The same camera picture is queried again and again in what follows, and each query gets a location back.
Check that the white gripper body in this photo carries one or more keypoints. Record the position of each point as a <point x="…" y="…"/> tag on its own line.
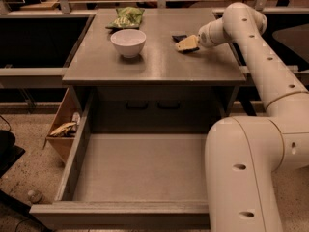
<point x="205" y="38"/>

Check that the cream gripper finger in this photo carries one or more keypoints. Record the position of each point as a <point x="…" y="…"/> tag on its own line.
<point x="187" y="43"/>

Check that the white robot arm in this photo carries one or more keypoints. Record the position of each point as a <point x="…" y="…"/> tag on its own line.
<point x="242" y="151"/>

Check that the grey drawer cabinet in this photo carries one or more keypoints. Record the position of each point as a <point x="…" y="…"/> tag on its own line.
<point x="206" y="82"/>

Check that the open grey top drawer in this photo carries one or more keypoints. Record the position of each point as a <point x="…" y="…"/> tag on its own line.
<point x="129" y="180"/>

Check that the white ceramic bowl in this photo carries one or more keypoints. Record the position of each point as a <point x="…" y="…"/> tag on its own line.
<point x="128" y="42"/>

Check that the green chip bag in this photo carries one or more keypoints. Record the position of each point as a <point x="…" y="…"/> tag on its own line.
<point x="127" y="18"/>

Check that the yellow crumpled snack bag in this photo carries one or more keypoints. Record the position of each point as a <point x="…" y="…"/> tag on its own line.
<point x="63" y="130"/>

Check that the small clear bottle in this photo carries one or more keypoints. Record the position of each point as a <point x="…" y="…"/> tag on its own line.
<point x="35" y="196"/>

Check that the right black drawer handle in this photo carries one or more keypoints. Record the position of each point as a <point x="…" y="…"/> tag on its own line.
<point x="168" y="105"/>

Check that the black drawer handle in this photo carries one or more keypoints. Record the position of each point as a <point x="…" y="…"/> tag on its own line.
<point x="136" y="105"/>
<point x="168" y="105"/>

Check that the left black drawer handle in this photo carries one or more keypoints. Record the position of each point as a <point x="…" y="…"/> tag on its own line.
<point x="136" y="105"/>

